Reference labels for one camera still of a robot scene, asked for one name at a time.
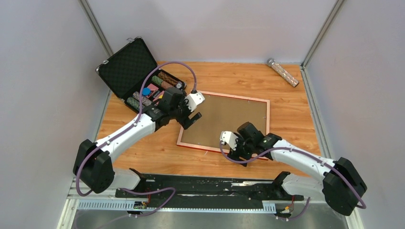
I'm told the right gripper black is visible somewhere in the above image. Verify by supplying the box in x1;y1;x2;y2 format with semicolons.
226;134;254;167

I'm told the pink wooden picture frame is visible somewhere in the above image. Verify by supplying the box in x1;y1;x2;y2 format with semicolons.
176;91;271;161

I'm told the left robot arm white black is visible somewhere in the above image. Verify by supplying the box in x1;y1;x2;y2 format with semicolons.
73;87;205;197

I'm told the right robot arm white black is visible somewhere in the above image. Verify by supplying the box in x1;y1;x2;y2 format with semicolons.
219;122;367;216

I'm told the pink card box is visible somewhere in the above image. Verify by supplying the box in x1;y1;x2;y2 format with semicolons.
146;83;164;101

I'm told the brown poker chip roll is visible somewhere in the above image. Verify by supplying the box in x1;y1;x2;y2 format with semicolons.
158;72;183;89

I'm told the dark green chip roll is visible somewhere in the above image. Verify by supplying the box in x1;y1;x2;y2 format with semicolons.
151;75;173;90

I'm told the blue round chip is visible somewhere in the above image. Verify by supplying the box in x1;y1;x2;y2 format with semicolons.
141;88;151;97

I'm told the green poker chip roll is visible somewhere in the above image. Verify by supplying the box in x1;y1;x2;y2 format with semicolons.
126;97;144;113

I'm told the black foam-lined case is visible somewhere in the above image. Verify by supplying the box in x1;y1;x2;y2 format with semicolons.
96;37;187;112

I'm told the glitter-filled clear tube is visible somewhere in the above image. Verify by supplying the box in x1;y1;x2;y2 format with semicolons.
266;58;299;87

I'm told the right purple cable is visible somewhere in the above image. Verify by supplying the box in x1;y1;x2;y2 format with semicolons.
219;140;367;221

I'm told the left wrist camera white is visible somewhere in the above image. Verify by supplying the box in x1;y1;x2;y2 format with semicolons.
185;92;205;112

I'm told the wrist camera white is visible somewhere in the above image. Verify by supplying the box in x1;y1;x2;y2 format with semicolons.
220;131;238;150
185;92;205;112

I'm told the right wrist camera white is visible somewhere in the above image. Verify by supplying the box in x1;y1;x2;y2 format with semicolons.
220;131;238;150

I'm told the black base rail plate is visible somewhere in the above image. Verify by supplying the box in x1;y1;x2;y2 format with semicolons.
135;174;304;209

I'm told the aluminium frame rail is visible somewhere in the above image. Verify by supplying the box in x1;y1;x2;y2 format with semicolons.
65;174;350;229

